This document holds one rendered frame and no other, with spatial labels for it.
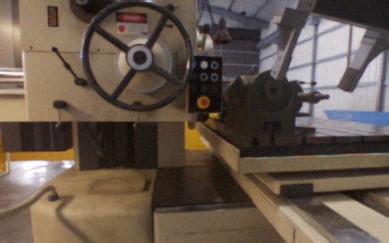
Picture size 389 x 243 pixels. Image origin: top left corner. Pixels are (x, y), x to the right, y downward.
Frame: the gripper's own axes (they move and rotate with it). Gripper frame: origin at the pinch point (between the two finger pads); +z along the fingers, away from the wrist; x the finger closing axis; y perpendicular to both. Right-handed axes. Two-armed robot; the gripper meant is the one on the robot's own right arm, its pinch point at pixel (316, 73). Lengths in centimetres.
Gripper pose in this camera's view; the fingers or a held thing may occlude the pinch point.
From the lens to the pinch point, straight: 39.9
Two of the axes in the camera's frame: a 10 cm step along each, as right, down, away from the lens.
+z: -1.7, 8.6, 4.7
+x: 9.8, 1.3, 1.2
